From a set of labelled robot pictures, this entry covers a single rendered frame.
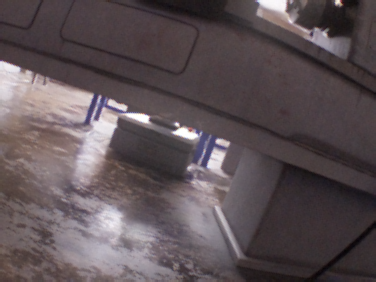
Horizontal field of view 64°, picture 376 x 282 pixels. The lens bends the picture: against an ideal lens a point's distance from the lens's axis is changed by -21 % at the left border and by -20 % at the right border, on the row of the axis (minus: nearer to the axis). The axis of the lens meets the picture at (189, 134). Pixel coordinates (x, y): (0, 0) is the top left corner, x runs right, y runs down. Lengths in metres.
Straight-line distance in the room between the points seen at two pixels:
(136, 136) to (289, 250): 1.38
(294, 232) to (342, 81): 0.59
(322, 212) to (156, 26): 0.87
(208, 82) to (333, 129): 0.50
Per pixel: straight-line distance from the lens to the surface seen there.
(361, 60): 1.42
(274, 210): 1.22
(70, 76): 1.04
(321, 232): 1.34
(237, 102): 1.19
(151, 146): 2.27
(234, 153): 3.43
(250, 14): 1.19
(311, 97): 1.28
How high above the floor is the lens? 0.46
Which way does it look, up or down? 4 degrees down
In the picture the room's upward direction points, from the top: 20 degrees clockwise
